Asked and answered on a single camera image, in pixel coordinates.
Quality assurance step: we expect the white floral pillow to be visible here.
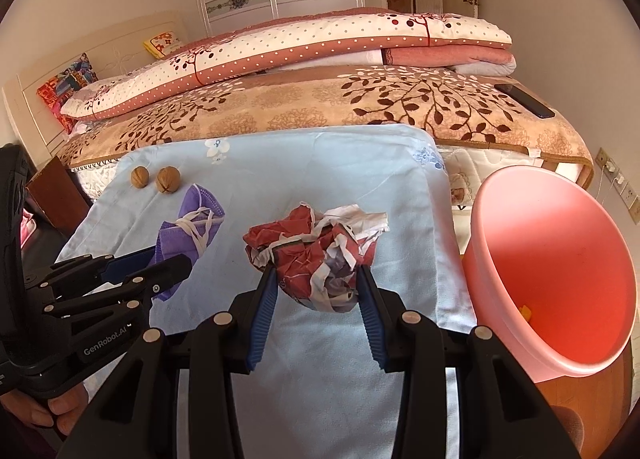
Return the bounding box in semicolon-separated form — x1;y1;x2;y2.
60;73;151;121

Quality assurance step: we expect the white bed frame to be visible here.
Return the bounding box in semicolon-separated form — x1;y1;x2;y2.
540;160;587;188

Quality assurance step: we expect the black smartphone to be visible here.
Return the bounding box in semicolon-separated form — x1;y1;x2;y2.
494;83;556;120

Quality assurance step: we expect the purple face mask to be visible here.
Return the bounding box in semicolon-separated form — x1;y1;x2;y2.
152;183;226;302

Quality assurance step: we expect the brown leaf print blanket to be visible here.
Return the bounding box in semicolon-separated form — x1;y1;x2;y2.
55;64;596;190

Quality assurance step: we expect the white headboard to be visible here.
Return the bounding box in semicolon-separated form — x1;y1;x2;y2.
2;9;193;170

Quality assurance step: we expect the colourful printed cushion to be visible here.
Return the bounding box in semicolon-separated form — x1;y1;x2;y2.
36;52;99;135

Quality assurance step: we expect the yellow floral pillow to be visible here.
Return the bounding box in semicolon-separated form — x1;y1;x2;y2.
143;30;184;60

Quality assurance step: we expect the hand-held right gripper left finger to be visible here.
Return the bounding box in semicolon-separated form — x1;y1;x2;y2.
56;263;280;459

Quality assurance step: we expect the pink plastic bucket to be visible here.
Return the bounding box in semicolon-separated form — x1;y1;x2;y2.
461;165;638;384

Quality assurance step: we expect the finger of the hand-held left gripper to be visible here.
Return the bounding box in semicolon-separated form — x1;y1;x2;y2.
44;254;194;318
24;245;159;293

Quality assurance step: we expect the brown wooden nightstand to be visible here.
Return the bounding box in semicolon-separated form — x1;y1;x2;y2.
25;155;94;236

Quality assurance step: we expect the dotted pink white quilt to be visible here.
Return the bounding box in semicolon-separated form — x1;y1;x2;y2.
75;6;513;122

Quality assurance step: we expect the light blue floral cloth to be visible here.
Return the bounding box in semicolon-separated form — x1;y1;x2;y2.
55;125;478;459

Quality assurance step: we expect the person's left hand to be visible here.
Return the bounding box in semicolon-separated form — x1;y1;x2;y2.
0;381;91;436

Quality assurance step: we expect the red white paper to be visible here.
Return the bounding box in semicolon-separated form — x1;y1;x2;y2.
243;202;391;314

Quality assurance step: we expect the folded pink blanket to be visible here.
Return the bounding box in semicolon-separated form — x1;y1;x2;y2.
382;46;517;72

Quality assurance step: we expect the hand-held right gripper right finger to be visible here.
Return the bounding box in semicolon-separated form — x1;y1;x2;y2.
356;264;584;459

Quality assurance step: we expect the folded white sheet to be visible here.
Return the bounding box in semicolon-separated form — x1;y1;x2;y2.
450;60;519;78

